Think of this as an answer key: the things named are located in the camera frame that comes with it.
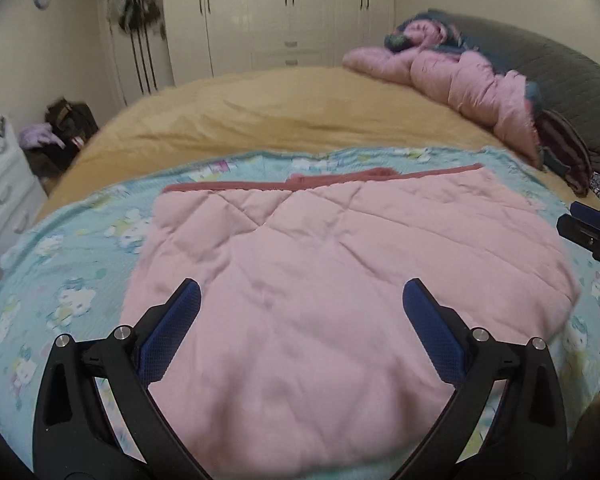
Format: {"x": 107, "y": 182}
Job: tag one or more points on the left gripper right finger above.
{"x": 506, "y": 416}

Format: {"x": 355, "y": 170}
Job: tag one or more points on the tan bed cover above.
{"x": 302, "y": 110}

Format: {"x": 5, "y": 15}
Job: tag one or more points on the hanging bags on door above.
{"x": 135, "y": 15}

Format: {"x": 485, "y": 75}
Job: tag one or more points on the black backpack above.
{"x": 73, "y": 123}

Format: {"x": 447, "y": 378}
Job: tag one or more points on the grey quilted headboard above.
{"x": 569, "y": 81}

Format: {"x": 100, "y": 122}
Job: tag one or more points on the purple cloth pile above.
{"x": 38, "y": 136}

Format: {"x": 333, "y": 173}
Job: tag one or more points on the pink floral duvet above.
{"x": 434, "y": 58}

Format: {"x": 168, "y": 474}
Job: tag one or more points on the white drawer chest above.
{"x": 21, "y": 193}

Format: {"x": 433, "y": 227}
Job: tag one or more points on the white door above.
{"x": 139, "y": 61}

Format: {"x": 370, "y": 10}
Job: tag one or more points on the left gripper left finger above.
{"x": 95, "y": 417}

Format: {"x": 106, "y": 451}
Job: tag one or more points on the striped dark garment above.
{"x": 564, "y": 152}

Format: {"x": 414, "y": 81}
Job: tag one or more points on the hello kitty blue blanket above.
{"x": 69, "y": 273}

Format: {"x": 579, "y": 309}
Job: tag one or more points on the pink quilted jacket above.
{"x": 301, "y": 356}

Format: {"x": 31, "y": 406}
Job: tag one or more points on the white wardrobe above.
{"x": 212, "y": 38}

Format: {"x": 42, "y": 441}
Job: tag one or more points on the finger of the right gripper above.
{"x": 581, "y": 233}
{"x": 585, "y": 214}

